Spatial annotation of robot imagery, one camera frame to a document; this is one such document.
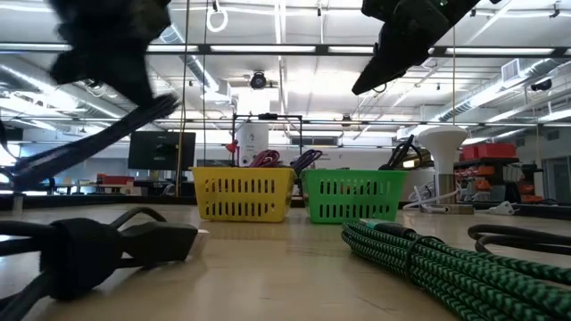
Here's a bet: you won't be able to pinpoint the white hanging cable loop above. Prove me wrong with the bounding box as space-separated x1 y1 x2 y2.
205 3 229 34

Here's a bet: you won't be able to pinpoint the black storage shelf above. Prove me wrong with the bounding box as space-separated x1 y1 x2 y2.
454 155 545 204

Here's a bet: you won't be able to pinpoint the green plastic basket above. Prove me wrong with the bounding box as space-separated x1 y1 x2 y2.
301 169 408 225

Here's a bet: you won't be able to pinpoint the black metal frame stand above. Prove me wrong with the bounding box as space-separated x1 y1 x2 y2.
230 112 304 169

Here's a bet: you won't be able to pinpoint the black ceiling dome camera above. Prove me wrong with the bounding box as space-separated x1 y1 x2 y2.
249 70 269 90

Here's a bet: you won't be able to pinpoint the red box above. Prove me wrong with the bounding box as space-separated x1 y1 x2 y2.
96 173 135 186

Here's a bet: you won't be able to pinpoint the red storage bins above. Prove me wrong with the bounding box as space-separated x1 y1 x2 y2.
461 142 517 161

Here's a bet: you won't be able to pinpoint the black USB cable with strap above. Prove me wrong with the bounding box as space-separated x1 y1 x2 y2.
0 205 210 321

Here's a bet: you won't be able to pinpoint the yellow plastic basket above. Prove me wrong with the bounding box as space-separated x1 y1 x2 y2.
190 166 298 224

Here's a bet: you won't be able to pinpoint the white power adapter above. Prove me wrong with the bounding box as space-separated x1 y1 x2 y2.
488 200 521 217

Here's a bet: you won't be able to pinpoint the white mushroom-shaped stand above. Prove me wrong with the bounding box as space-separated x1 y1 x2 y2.
417 125 475 216

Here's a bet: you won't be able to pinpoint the black computer monitor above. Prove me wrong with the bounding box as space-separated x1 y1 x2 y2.
128 130 197 172

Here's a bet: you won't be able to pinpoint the black looped cable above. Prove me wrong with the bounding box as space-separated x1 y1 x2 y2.
467 224 571 258

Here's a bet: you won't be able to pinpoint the white column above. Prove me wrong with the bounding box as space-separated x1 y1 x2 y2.
236 122 270 169

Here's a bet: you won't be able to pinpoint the black cable with red tie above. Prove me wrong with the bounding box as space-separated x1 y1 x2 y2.
377 133 424 171

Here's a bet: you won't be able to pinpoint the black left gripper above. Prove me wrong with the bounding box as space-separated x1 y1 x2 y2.
46 0 173 108

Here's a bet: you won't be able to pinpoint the purple braided USB cable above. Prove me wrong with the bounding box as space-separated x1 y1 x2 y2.
289 148 324 175

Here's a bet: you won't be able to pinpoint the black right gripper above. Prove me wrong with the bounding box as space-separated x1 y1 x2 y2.
351 0 484 97

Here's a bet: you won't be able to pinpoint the magenta braided USB cable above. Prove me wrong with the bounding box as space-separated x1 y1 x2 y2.
248 149 283 169

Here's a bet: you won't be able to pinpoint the green black braided USB cable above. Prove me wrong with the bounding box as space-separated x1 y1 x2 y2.
341 218 571 321

